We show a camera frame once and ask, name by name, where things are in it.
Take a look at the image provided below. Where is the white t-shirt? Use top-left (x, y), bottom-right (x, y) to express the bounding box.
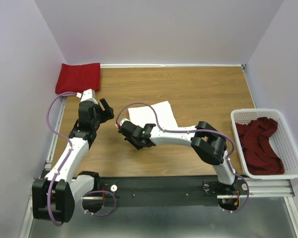
top-left (128, 101), bottom-right (178, 129)

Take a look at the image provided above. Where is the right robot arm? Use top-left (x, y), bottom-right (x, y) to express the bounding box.
top-left (117, 119), bottom-right (237, 194)

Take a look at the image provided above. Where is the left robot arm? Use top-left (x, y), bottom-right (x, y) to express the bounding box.
top-left (32, 98), bottom-right (114, 226)

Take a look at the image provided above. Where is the folded red t-shirt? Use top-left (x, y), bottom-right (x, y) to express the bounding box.
top-left (55, 63), bottom-right (101, 94)

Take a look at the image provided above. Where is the white rear table edge strip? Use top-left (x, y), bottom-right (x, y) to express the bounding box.
top-left (101, 63), bottom-right (246, 68)

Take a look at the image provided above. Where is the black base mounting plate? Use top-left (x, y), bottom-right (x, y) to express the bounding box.
top-left (82, 176), bottom-right (249, 212)

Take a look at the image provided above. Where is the dark red t-shirt in basket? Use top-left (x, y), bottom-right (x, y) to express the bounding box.
top-left (235, 117), bottom-right (285, 176)

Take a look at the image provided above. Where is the white plastic laundry basket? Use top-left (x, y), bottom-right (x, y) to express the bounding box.
top-left (230, 108), bottom-right (298, 180)

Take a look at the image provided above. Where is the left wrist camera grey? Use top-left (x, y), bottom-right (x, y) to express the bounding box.
top-left (80, 89), bottom-right (97, 104)

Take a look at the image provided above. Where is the aluminium rail left side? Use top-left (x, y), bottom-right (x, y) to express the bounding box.
top-left (43, 98), bottom-right (67, 172)

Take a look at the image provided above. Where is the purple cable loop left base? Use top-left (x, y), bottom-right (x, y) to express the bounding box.
top-left (84, 190), bottom-right (118, 217)

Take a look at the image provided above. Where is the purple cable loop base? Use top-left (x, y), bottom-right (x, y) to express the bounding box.
top-left (84, 190), bottom-right (118, 217)
top-left (222, 173), bottom-right (250, 214)

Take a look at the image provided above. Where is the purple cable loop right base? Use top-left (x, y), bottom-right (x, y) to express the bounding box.
top-left (222, 173), bottom-right (250, 214)

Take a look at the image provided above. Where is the aluminium front frame rail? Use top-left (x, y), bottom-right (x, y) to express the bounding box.
top-left (246, 179), bottom-right (295, 197)

